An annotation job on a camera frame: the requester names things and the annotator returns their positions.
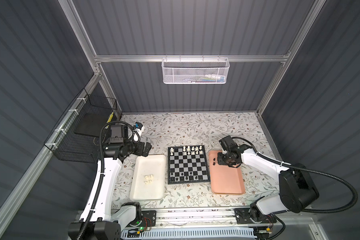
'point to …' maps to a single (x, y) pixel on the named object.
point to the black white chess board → (187, 164)
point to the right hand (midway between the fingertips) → (221, 161)
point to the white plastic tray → (148, 178)
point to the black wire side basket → (74, 138)
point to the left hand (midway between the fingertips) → (141, 144)
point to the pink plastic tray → (225, 180)
